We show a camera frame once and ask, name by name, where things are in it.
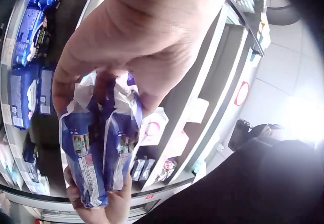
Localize full shop shelf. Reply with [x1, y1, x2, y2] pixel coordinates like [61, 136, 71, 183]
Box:
[0, 0, 272, 224]

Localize person's right fingers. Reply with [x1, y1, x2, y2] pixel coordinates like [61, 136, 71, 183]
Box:
[63, 167, 132, 209]

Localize blue white packet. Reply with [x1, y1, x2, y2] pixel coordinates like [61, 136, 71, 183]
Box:
[59, 72, 110, 208]
[102, 72, 144, 192]

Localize person's right hand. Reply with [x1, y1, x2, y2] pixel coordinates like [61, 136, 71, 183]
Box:
[63, 167, 132, 224]

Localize person's body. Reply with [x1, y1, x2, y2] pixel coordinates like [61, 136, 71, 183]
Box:
[143, 139, 324, 224]

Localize person's left thumb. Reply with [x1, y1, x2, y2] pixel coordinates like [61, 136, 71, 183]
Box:
[130, 62, 181, 115]

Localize person's left hand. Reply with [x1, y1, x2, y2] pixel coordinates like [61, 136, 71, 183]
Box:
[52, 0, 234, 119]

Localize person's left fingers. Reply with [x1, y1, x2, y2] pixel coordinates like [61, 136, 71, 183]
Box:
[52, 62, 115, 119]

